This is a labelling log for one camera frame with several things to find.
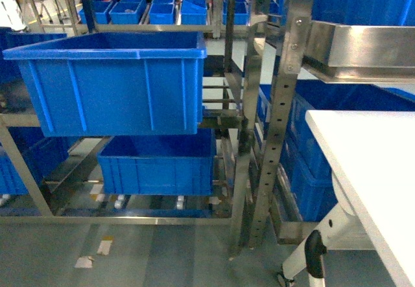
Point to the white table leg with caster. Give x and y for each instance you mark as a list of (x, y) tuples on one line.
[(339, 222)]

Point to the stainless steel shelf rail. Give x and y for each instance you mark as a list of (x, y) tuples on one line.
[(358, 54)]

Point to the blue bin below rail left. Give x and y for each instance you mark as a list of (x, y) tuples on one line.
[(304, 163)]

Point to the large blue side bin lower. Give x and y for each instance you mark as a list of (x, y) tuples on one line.
[(165, 165)]

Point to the large blue side bin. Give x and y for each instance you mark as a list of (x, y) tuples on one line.
[(165, 165), (115, 83)]

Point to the small blue bin background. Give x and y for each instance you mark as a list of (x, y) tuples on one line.
[(240, 12), (128, 12), (162, 12), (102, 10), (194, 12)]

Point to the blue bin far left lower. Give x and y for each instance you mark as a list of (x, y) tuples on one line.
[(40, 153)]

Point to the stainless steel side rack frame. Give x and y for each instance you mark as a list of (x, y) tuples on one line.
[(248, 208)]

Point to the large blue side bin upper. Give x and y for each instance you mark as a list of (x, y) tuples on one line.
[(115, 83)]

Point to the large blue bin upper left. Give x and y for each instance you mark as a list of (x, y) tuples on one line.
[(365, 12)]

